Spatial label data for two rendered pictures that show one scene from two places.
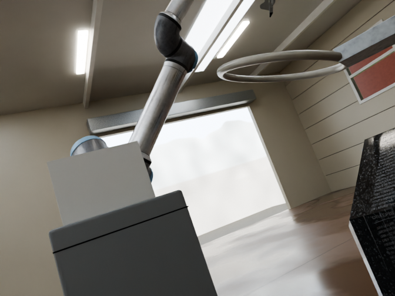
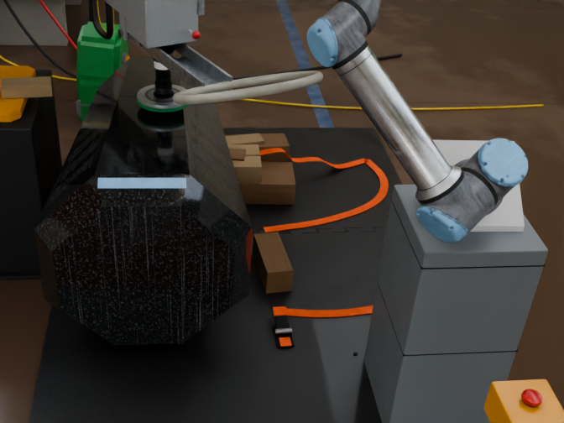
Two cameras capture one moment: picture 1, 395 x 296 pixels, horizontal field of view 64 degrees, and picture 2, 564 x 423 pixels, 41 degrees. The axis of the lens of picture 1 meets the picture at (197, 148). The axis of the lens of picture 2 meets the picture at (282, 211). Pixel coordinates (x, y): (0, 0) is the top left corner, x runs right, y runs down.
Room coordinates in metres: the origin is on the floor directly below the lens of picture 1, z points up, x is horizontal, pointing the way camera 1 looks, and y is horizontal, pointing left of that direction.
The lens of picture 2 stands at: (3.25, 0.41, 2.17)
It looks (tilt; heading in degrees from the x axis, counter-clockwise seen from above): 33 degrees down; 198
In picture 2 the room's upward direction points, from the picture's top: 4 degrees clockwise
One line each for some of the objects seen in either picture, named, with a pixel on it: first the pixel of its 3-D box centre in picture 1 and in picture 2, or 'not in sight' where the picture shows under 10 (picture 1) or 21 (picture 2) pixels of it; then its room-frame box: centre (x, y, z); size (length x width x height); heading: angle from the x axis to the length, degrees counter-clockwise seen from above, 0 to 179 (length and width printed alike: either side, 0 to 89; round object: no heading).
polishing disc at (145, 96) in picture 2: not in sight; (164, 96); (0.75, -0.92, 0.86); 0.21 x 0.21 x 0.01
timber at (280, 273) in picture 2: not in sight; (272, 262); (0.63, -0.45, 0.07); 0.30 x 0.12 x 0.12; 33
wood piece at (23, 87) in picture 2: not in sight; (27, 87); (0.84, -1.52, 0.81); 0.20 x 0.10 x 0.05; 125
